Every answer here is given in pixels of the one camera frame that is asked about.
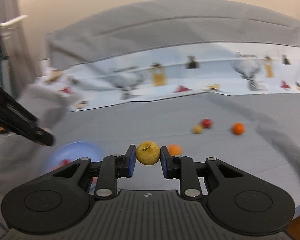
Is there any orange tangerine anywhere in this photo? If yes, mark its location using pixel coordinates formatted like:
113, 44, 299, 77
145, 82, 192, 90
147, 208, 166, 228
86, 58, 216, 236
167, 144, 183, 156
231, 122, 245, 135

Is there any large yellow-green longan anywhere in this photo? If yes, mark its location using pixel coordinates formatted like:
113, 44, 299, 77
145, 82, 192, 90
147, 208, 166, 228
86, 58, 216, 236
136, 141, 160, 166

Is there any yellow longan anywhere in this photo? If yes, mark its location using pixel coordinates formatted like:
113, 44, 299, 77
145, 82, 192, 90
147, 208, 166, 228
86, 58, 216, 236
192, 125, 204, 134

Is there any red cherry tomato with stem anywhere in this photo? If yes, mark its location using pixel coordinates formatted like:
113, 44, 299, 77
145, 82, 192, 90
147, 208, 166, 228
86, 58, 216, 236
200, 118, 213, 129

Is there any blue plastic plate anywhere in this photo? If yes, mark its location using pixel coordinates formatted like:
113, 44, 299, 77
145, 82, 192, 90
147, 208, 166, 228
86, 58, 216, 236
43, 141, 107, 173

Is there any grey curtain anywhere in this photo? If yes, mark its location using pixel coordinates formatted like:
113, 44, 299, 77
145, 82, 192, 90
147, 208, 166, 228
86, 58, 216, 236
0, 0, 41, 97

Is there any white deer print cloth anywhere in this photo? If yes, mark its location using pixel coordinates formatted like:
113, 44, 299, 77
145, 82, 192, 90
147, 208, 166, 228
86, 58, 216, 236
38, 42, 300, 111

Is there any white clothes hanger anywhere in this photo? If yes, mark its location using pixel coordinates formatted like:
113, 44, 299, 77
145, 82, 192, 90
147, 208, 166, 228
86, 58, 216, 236
0, 15, 28, 28

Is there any grey cloth cover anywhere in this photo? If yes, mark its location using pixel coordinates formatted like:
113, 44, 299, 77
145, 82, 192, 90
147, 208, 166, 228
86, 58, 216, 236
0, 0, 300, 239

